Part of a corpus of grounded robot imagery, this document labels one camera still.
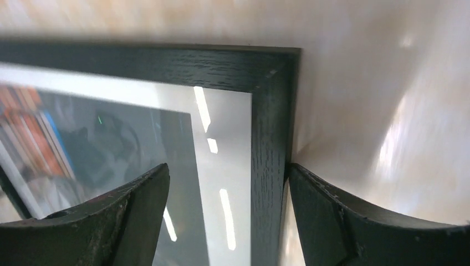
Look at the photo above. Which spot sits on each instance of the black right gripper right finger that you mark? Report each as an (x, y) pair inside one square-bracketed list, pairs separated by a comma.
[(338, 228)]

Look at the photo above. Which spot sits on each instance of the photo with white mat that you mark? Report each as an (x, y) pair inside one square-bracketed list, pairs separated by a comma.
[(67, 137)]

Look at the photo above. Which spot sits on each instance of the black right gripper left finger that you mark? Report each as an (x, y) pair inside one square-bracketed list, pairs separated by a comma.
[(120, 227)]

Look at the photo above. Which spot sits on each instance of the black wooden picture frame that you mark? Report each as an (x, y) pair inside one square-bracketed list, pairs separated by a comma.
[(268, 73)]

